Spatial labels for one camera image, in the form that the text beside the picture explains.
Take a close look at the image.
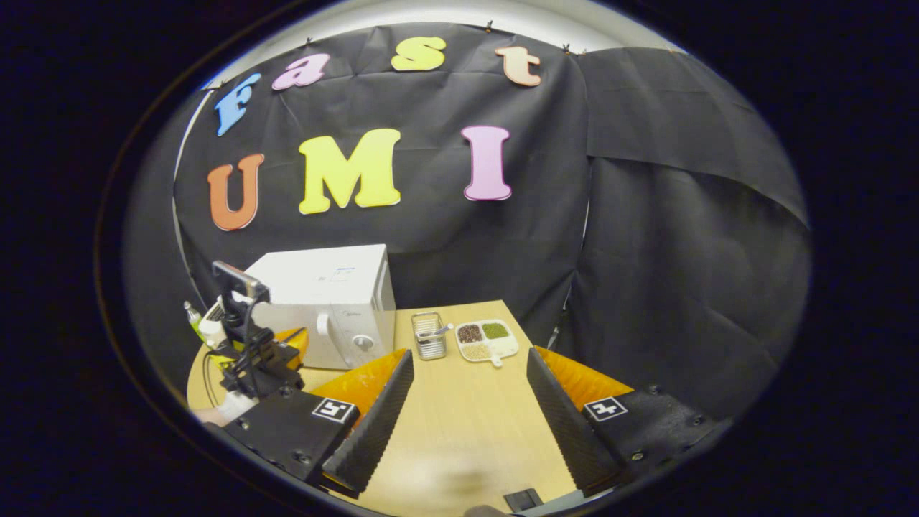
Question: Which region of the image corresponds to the metal wire basket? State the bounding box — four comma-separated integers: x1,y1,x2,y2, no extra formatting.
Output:
411,311,447,360

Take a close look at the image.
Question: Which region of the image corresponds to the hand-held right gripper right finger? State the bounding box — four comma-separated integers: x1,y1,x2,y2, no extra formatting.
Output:
526,346,722,498

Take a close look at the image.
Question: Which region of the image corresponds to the white divided dish of beans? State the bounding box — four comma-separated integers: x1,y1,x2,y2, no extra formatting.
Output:
455,319,520,368

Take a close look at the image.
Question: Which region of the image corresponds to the black cable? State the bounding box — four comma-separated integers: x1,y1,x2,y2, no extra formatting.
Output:
202,350,225,404

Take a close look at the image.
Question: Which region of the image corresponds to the black backdrop cloth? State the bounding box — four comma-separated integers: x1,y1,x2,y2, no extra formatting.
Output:
126,22,812,424

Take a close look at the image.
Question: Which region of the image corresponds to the white toaster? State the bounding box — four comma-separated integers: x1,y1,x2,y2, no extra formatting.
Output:
200,298,230,348

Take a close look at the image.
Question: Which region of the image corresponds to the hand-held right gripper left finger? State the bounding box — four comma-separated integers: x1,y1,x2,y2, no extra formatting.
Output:
219,348,416,498

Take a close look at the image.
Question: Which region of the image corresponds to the white microwave oven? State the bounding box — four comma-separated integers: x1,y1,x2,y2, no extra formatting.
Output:
237,244,397,371

